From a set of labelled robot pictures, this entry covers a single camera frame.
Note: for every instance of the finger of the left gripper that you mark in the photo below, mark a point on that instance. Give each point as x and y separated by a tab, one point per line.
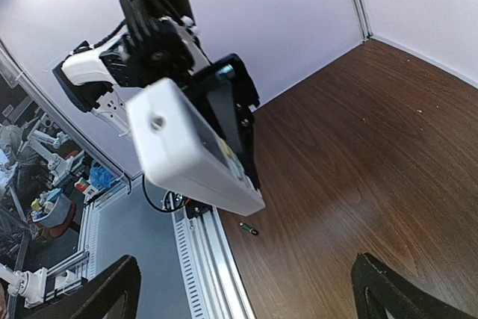
223	93

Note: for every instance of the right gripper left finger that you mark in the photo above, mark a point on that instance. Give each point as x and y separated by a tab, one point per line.
114	293

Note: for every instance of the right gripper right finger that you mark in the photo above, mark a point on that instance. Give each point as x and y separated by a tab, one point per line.
380	292

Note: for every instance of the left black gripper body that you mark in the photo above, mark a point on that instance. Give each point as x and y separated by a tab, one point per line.
149	67

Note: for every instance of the white remote control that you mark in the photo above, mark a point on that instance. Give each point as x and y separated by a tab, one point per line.
180	152

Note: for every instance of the green AAA battery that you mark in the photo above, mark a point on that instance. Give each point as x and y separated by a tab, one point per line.
249	228

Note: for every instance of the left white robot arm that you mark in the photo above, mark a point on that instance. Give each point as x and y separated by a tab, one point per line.
90	73

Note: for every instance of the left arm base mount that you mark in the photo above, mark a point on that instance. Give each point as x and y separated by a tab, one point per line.
174	202

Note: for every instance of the front aluminium rail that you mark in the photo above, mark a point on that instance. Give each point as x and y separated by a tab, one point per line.
186	265

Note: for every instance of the left aluminium frame post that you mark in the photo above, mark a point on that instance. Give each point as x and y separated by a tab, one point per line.
58	115

